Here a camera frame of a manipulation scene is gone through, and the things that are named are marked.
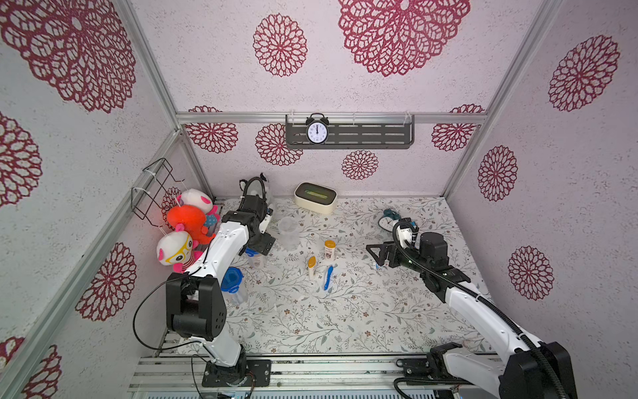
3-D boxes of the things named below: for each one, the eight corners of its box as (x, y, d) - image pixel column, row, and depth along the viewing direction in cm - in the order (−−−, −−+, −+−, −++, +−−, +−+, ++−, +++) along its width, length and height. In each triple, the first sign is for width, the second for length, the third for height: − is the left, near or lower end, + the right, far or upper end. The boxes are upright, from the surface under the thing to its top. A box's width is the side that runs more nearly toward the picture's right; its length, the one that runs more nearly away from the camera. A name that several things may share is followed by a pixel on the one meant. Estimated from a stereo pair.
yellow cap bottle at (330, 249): (324, 262, 100) (325, 246, 91) (324, 256, 102) (325, 239, 93) (334, 262, 100) (336, 246, 91) (334, 256, 102) (335, 239, 93)
